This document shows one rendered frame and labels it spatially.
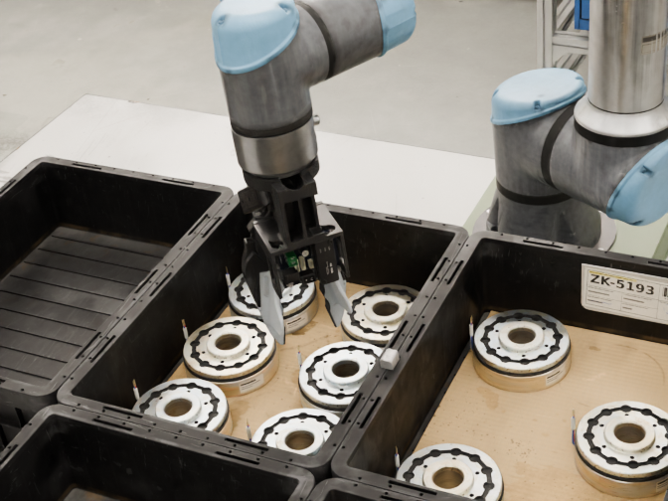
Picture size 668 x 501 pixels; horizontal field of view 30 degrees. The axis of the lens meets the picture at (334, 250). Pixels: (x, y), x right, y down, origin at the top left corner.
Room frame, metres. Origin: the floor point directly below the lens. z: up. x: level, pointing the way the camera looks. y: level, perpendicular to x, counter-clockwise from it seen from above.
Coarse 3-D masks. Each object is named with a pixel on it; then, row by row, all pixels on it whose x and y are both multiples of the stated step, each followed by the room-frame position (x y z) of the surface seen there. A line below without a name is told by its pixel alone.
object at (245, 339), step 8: (232, 328) 1.10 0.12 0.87; (216, 336) 1.09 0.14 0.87; (224, 336) 1.09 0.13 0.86; (232, 336) 1.09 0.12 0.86; (240, 336) 1.08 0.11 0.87; (248, 336) 1.08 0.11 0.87; (208, 344) 1.07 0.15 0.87; (216, 344) 1.08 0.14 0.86; (240, 344) 1.07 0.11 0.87; (248, 344) 1.07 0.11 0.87; (208, 352) 1.07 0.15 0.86; (216, 352) 1.06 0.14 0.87; (224, 352) 1.06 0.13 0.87; (232, 352) 1.06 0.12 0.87; (240, 352) 1.06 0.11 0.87
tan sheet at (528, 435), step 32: (576, 352) 1.03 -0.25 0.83; (608, 352) 1.02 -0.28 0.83; (640, 352) 1.02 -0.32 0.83; (480, 384) 1.00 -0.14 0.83; (576, 384) 0.98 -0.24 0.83; (608, 384) 0.97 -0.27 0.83; (640, 384) 0.97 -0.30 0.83; (448, 416) 0.95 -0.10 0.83; (480, 416) 0.95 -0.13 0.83; (512, 416) 0.94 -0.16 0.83; (544, 416) 0.94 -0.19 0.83; (576, 416) 0.93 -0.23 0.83; (416, 448) 0.91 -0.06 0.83; (480, 448) 0.90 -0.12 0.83; (512, 448) 0.90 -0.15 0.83; (544, 448) 0.89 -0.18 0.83; (512, 480) 0.85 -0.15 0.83; (544, 480) 0.85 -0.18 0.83; (576, 480) 0.84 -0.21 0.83
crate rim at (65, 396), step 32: (224, 224) 1.22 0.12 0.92; (384, 224) 1.18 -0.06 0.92; (416, 224) 1.17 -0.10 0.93; (448, 224) 1.16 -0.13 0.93; (192, 256) 1.16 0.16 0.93; (448, 256) 1.10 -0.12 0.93; (160, 288) 1.10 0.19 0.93; (128, 320) 1.05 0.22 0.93; (416, 320) 0.99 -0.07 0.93; (96, 352) 1.00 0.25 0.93; (384, 352) 0.95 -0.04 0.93; (64, 384) 0.96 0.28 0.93; (128, 416) 0.90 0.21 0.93; (352, 416) 0.86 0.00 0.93; (256, 448) 0.84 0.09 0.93; (320, 480) 0.80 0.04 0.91
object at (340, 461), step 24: (480, 240) 1.12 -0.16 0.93; (504, 240) 1.11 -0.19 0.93; (528, 240) 1.11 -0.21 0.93; (456, 264) 1.08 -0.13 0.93; (624, 264) 1.05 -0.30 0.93; (648, 264) 1.04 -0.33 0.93; (432, 312) 1.00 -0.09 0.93; (408, 336) 0.97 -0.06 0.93; (408, 360) 0.93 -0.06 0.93; (384, 384) 0.90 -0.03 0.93; (360, 432) 0.84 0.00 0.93; (336, 456) 0.81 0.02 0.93; (360, 480) 0.78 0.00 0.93; (384, 480) 0.78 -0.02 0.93
